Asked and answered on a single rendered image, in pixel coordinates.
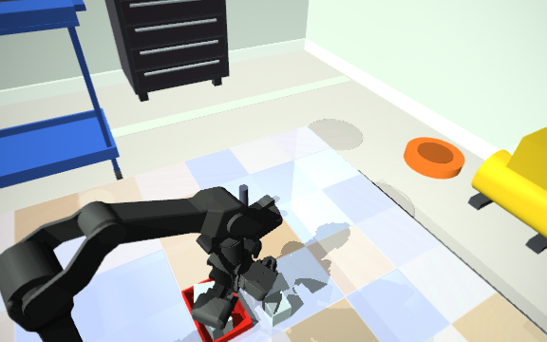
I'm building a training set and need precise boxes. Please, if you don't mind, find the black cylinder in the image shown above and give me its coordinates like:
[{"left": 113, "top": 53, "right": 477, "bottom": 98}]
[{"left": 239, "top": 184, "right": 249, "bottom": 207}]

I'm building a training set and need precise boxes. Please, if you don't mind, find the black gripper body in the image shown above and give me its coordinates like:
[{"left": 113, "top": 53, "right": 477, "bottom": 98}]
[{"left": 190, "top": 238, "right": 262, "bottom": 331}]

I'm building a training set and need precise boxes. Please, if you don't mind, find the red tray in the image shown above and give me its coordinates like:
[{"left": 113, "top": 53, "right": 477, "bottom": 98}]
[{"left": 181, "top": 286, "right": 252, "bottom": 342}]

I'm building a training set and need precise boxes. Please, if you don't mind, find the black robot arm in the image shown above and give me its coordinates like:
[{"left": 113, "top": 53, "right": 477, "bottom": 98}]
[{"left": 0, "top": 186, "right": 283, "bottom": 342}]

